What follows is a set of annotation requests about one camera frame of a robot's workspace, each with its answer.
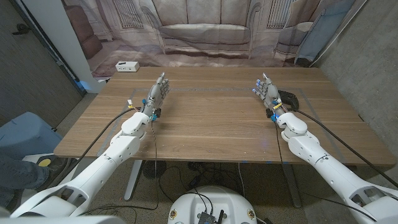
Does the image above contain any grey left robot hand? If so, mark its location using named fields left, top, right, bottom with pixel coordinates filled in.
left=141, top=72, right=171, bottom=118

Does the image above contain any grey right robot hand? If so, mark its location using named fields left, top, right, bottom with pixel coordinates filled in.
left=251, top=72, right=284, bottom=116

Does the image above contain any black game controller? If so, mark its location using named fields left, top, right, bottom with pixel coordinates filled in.
left=277, top=90, right=300, bottom=110

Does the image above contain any white power strip box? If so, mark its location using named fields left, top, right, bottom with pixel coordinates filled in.
left=115, top=61, right=141, bottom=73

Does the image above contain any black round floor fan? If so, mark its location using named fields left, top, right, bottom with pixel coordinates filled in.
left=142, top=160, right=167, bottom=180

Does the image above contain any printed living room backdrop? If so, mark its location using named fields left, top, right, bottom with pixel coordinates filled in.
left=61, top=0, right=368, bottom=78

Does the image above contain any white table leg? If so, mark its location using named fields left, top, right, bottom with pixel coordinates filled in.
left=124, top=159, right=144, bottom=202

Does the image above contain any grey table leg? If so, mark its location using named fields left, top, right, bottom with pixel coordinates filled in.
left=281, top=163, right=303, bottom=208

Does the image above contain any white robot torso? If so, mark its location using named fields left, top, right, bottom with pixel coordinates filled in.
left=167, top=185, right=258, bottom=224

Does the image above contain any black shoe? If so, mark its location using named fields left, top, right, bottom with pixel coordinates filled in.
left=35, top=157, right=74, bottom=191

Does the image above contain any yellow and black foot pedal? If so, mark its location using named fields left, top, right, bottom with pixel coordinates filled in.
left=32, top=154, right=78, bottom=175

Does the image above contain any black antenna module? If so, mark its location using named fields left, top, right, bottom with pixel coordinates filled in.
left=197, top=210, right=224, bottom=224

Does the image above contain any blue plastic bin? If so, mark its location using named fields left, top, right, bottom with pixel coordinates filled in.
left=0, top=111, right=63, bottom=161

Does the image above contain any person's leg in jeans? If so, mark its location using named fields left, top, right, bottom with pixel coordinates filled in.
left=0, top=154, right=50, bottom=208

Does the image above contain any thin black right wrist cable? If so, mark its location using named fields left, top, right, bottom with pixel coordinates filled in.
left=274, top=119, right=377, bottom=222

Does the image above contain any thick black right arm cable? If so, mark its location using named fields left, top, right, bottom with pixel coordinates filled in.
left=289, top=107, right=398, bottom=189

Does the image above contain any white floor cable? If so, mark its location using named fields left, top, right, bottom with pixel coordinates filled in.
left=238, top=162, right=247, bottom=198

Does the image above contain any black floor cable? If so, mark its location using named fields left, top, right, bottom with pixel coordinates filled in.
left=157, top=166, right=215, bottom=215

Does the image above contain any white wall panel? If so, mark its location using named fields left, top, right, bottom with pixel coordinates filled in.
left=18, top=0, right=106, bottom=94

